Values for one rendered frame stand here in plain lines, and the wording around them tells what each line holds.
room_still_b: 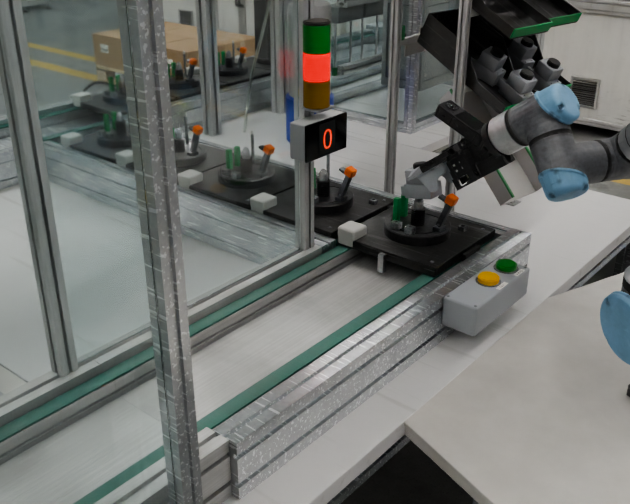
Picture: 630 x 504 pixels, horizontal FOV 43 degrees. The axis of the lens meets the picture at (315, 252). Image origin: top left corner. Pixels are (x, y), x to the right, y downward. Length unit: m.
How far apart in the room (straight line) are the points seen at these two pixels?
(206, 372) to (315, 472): 0.26
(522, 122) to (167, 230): 0.79
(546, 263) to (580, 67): 3.97
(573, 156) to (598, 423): 0.44
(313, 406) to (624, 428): 0.50
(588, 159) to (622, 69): 4.23
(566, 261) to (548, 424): 0.61
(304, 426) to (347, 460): 0.08
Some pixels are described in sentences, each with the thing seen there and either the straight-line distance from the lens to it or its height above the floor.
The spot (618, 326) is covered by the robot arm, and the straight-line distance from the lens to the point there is 1.26.
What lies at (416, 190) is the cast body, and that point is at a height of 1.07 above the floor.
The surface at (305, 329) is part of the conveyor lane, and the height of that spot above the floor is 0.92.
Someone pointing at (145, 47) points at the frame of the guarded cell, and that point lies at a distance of 0.77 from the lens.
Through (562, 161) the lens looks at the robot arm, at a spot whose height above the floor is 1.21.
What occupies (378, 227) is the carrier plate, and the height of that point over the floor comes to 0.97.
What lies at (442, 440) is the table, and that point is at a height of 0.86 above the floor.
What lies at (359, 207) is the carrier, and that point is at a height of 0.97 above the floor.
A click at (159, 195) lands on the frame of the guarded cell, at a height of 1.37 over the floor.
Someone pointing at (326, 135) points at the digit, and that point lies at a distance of 1.50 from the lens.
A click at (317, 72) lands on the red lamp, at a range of 1.46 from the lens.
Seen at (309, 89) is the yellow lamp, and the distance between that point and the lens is 1.47.
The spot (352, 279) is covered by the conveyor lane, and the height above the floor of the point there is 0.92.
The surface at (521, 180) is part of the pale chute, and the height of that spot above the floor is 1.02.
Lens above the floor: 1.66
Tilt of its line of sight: 26 degrees down
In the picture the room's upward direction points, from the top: straight up
